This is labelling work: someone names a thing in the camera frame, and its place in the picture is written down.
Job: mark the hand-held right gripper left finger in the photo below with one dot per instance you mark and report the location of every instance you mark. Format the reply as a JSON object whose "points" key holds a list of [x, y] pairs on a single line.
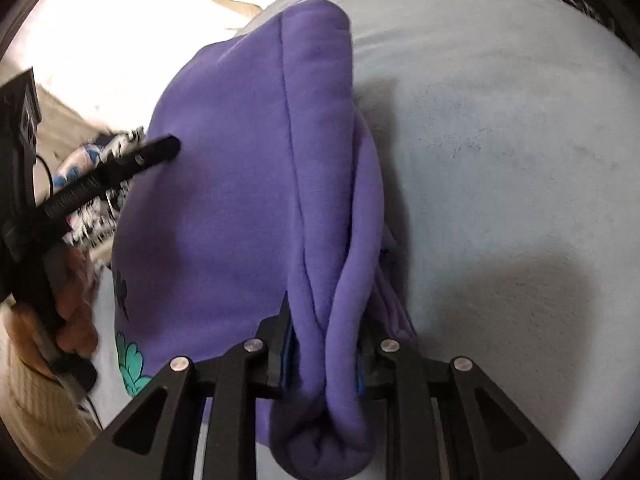
{"points": [[286, 360]]}

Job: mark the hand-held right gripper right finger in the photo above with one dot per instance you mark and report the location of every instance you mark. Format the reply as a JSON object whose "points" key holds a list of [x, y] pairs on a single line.
{"points": [[372, 370]]}

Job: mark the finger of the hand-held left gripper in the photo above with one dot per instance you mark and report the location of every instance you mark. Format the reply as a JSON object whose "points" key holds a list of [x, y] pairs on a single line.
{"points": [[140, 157]]}

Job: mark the purple zip hoodie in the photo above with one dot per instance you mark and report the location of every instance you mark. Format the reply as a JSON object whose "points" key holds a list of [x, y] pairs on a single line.
{"points": [[225, 210]]}

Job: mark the person's left forearm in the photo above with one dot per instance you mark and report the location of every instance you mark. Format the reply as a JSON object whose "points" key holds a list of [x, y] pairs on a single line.
{"points": [[35, 410]]}

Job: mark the person's left hand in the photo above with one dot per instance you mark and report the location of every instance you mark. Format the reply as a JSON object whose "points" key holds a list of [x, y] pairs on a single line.
{"points": [[80, 310]]}

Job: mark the black white printed folded garment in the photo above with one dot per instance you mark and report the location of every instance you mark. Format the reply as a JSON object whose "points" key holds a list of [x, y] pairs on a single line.
{"points": [[95, 225]]}

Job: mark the grey-blue bed blanket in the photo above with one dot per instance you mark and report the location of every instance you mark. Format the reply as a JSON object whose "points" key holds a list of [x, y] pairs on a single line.
{"points": [[500, 160]]}

